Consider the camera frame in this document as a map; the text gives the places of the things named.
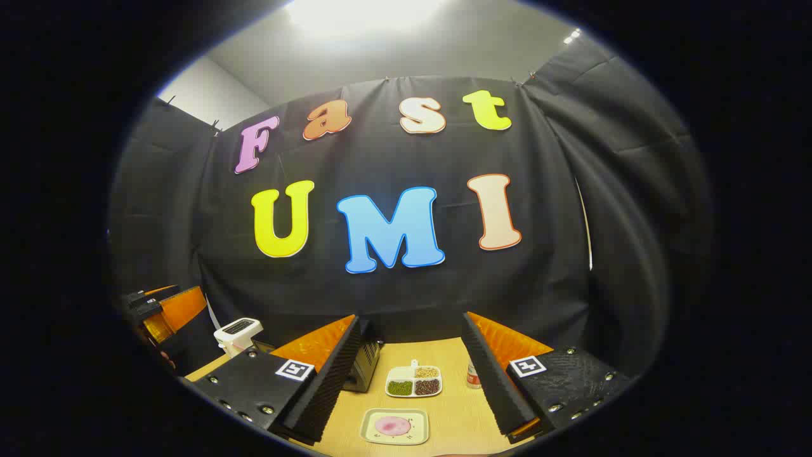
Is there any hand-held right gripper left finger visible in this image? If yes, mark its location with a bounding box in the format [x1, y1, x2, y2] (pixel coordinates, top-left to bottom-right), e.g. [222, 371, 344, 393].
[189, 314, 362, 445]

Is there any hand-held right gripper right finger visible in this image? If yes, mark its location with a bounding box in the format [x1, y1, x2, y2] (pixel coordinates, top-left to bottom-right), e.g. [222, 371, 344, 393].
[461, 310, 633, 445]

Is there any black electric oven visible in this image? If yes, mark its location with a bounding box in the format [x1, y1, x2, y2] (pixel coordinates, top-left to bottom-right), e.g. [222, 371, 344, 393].
[343, 321, 385, 394]

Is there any cream square plate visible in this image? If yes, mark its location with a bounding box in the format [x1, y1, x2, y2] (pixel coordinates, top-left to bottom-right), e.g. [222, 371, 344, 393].
[360, 407, 430, 446]

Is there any pink round food slice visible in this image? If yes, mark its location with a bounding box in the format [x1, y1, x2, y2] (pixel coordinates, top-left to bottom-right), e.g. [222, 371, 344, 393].
[374, 416, 412, 437]

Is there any white toaster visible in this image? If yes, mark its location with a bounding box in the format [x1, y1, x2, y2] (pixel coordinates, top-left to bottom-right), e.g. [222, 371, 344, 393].
[213, 317, 263, 357]

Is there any white divided plate of beans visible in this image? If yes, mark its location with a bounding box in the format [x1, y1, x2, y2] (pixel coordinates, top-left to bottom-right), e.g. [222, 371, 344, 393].
[385, 359, 443, 399]

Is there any black backdrop cloth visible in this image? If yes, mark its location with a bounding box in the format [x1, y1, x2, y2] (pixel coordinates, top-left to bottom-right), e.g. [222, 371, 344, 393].
[108, 76, 714, 381]

